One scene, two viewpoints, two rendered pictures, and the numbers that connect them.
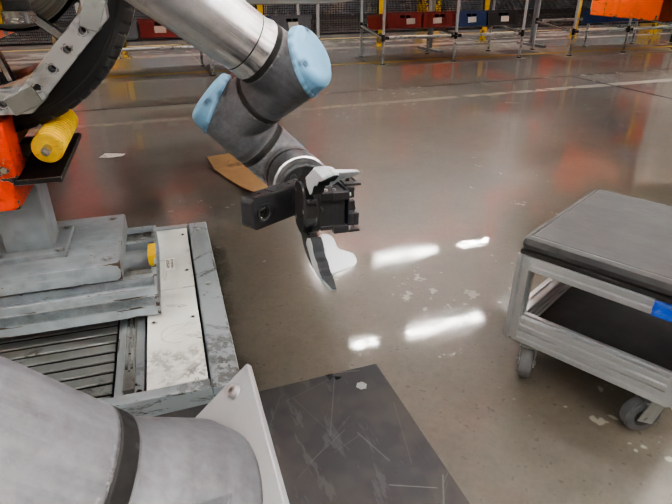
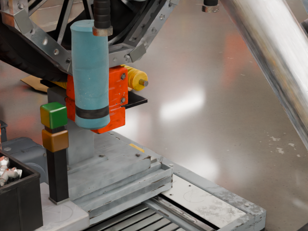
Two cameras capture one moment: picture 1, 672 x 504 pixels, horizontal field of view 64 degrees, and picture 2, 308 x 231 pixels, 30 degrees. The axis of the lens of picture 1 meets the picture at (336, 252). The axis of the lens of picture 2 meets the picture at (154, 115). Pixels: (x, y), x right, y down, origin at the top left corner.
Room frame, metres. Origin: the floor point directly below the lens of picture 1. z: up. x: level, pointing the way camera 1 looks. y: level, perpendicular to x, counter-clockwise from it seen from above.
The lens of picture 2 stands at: (-0.42, 1.18, 1.08)
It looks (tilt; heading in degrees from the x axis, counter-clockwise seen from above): 23 degrees down; 335
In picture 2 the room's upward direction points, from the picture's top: 1 degrees clockwise
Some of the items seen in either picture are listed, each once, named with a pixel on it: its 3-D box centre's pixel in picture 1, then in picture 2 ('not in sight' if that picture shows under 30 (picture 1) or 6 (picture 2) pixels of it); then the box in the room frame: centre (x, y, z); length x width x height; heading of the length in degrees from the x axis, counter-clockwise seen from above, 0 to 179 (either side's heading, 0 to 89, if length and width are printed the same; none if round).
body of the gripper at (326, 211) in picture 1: (319, 197); not in sight; (0.72, 0.02, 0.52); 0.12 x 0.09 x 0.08; 18
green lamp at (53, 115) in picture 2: not in sight; (53, 115); (0.59, 0.93, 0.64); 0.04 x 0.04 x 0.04; 17
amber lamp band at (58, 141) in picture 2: not in sight; (55, 138); (0.59, 0.93, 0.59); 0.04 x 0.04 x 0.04; 17
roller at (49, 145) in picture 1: (56, 132); (114, 70); (1.14, 0.59, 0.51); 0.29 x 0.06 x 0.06; 17
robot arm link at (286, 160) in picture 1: (299, 183); not in sight; (0.80, 0.06, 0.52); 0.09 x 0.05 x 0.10; 108
